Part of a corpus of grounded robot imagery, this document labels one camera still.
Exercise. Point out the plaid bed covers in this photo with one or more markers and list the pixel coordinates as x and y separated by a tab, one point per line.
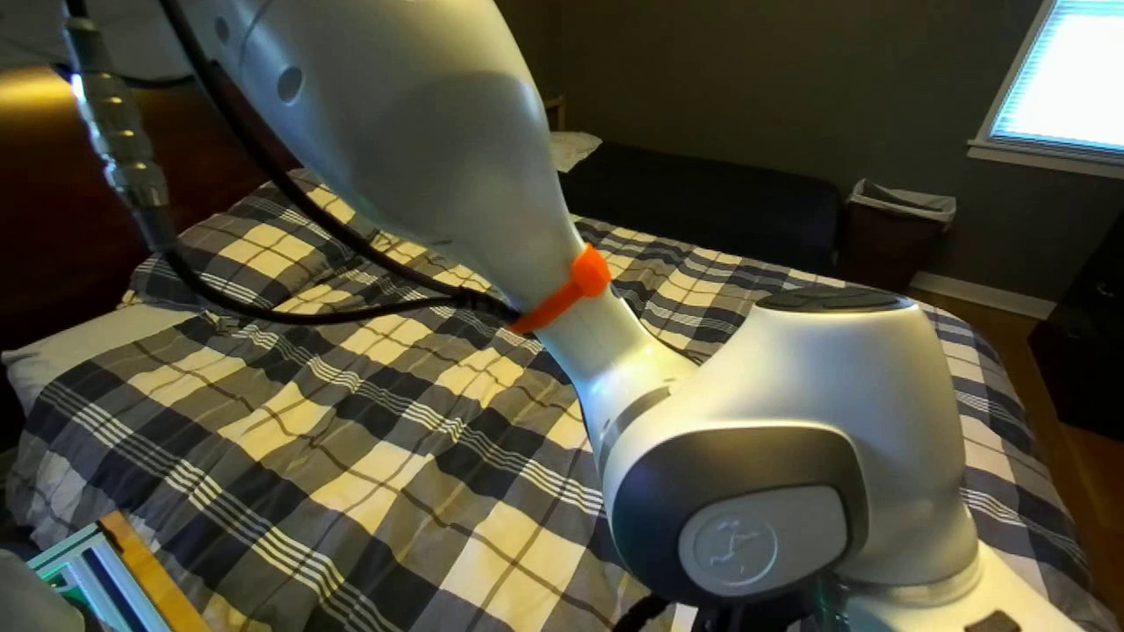
293	434

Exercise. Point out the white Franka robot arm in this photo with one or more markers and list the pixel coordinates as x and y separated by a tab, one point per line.
444	126

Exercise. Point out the dark daybed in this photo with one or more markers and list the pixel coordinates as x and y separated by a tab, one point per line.
714	196

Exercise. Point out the plaid pillow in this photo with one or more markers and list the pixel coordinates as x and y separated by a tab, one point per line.
246	251

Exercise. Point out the dark hamper with grey tray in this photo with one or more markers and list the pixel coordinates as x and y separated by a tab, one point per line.
897	228

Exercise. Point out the white bed sheet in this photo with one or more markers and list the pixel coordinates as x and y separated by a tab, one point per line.
81	345

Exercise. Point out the brown wooden headboard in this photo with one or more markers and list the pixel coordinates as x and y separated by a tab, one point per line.
59	196

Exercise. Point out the black dresser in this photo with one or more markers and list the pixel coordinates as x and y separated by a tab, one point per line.
1083	337

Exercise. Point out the bright window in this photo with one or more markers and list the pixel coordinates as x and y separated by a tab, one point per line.
1067	73

